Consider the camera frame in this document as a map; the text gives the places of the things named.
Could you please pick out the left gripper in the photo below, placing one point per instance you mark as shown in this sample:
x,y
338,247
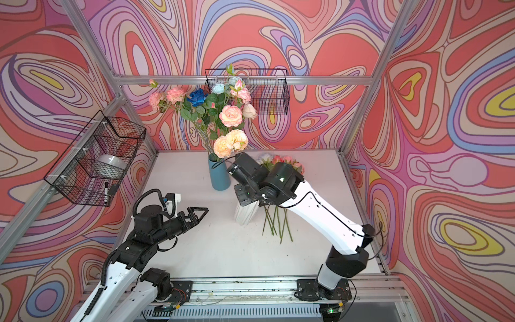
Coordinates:
x,y
194,222

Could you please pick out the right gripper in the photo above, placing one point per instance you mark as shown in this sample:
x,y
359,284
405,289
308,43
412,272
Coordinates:
x,y
241,190

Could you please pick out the white ribbed vase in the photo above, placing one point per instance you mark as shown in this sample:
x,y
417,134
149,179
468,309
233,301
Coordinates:
x,y
244,214

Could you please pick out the teal cylindrical vase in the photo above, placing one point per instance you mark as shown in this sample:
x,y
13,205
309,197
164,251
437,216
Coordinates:
x,y
219,176

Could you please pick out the peach rose flower stem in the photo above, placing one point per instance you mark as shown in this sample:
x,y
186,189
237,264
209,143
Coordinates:
x,y
234,141

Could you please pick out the pink peach rose stem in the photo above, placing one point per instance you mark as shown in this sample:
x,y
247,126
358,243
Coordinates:
x,y
232,116

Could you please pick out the white pale-blue flower stem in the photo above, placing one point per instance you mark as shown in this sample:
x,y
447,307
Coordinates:
x,y
225,82

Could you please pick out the blue rose flower stem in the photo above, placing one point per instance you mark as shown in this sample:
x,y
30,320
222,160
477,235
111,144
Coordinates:
x,y
200,117

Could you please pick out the pink carnation flower stem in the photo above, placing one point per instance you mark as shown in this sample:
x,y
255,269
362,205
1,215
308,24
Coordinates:
x,y
173,99

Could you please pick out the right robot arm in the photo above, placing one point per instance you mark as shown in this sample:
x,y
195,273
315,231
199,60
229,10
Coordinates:
x,y
348,255

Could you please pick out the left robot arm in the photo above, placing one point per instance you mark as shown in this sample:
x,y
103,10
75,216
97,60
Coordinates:
x,y
127,285

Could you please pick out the bunch of artificial flowers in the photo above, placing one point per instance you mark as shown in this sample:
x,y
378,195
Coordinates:
x,y
276,217

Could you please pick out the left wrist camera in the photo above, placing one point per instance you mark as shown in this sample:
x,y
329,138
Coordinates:
x,y
171,203

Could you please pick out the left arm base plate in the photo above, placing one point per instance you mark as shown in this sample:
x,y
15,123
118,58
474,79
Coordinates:
x,y
178,293

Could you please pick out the black wire basket back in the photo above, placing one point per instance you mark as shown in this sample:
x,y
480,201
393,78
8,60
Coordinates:
x,y
268,87

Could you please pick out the black wire basket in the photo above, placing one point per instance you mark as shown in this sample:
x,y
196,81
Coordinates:
x,y
268,87
81,178

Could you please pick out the black wire basket left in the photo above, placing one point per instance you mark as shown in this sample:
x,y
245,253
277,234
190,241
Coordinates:
x,y
81,178

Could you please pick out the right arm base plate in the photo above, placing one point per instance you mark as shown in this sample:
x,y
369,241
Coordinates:
x,y
310,290

